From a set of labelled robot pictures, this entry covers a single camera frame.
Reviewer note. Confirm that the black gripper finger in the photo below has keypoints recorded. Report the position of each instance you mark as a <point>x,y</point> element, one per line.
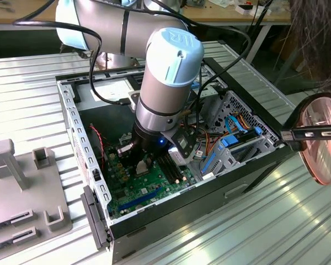
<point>124,151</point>

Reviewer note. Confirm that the silver CPU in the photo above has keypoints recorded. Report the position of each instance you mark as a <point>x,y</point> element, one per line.
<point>141,167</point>

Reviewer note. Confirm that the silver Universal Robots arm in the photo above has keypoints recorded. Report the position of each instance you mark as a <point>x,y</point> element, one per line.
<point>160,91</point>

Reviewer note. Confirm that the CPU socket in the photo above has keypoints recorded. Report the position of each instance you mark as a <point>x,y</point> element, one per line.
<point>143,175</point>

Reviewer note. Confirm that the black RAM slot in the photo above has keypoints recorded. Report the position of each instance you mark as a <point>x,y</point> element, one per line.
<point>166,169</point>
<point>176,172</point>

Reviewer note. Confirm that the grey power supply unit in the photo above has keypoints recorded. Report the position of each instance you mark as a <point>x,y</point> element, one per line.
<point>107,118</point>

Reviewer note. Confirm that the green motherboard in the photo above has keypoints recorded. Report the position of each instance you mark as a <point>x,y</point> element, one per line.
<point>143,190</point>

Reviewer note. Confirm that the blue expansion slot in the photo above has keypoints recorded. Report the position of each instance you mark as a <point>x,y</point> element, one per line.
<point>139,199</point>

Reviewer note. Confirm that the silver coin cell battery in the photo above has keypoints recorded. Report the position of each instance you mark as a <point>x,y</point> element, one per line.
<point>139,206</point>

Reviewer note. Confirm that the grey case side latch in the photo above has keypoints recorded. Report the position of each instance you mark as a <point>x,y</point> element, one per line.
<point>95,218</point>

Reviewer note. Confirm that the silver drive cage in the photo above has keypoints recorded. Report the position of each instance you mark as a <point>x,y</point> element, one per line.
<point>212,110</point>

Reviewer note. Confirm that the blue disk carrier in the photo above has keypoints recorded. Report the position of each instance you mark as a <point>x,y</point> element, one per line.
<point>228,141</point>

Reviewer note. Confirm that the black open PC case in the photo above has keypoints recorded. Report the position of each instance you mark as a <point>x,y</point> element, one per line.
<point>182,220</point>

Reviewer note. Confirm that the grey parts rack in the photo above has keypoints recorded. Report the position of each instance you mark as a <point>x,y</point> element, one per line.
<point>30,193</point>

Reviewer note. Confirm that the silver disk bay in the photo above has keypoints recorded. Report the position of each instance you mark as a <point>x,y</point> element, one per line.
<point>251,157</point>

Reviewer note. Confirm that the black tripod leg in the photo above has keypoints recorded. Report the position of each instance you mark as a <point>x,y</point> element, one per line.
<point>258,26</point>

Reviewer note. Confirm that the small white box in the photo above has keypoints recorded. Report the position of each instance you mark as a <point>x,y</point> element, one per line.
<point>246,9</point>

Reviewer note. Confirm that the black framed tinted glasses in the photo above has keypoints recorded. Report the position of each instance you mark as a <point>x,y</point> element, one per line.
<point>324,154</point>

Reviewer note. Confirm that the long wooden desk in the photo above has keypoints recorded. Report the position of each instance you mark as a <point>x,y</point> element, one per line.
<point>275,16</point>

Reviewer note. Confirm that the person head dark hair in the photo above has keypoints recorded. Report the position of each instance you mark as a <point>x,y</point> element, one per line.
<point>317,33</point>

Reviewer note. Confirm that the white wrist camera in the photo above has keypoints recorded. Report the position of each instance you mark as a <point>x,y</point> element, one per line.
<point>176,156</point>

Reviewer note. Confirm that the black camera bracket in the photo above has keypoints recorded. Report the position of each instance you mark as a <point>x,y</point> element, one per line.
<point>185,142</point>

